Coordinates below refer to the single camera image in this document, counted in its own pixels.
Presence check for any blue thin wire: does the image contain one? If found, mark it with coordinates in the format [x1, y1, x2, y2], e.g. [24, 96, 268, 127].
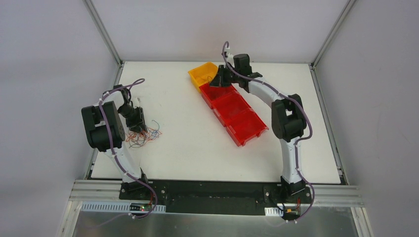
[144, 119, 162, 140]

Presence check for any yellow plastic bin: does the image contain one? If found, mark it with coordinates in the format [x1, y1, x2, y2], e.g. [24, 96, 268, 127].
[188, 62, 218, 93]

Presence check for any middle red plastic bin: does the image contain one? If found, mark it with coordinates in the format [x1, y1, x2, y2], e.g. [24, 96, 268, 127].
[212, 92, 253, 127]

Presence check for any aluminium frame rail front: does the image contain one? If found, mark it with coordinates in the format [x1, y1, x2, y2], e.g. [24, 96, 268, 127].
[70, 179, 364, 207]

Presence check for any orange thin wire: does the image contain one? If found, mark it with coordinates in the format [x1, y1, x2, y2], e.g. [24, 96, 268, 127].
[126, 127, 163, 148]

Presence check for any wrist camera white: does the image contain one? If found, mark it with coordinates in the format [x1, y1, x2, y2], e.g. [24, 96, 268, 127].
[131, 97, 141, 108]
[224, 47, 234, 65]

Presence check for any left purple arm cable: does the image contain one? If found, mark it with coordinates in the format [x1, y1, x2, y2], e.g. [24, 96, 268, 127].
[98, 78, 159, 220]

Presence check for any end red plastic bin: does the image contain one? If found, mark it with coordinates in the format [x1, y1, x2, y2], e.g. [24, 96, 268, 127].
[226, 109, 269, 147]

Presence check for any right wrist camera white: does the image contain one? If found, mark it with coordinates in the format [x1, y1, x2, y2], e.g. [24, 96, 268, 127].
[224, 47, 234, 65]

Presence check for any grey thin wire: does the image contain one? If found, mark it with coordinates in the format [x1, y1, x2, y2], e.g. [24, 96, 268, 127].
[126, 132, 151, 150]

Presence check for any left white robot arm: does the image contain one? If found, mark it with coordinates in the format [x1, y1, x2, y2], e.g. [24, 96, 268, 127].
[81, 84, 151, 200]

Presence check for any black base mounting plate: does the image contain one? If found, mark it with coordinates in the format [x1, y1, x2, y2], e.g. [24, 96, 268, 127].
[119, 179, 313, 216]

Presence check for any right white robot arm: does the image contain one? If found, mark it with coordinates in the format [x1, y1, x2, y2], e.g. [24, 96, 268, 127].
[210, 52, 313, 202]

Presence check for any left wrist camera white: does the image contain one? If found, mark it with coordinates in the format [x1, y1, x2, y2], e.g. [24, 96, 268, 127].
[131, 97, 141, 108]

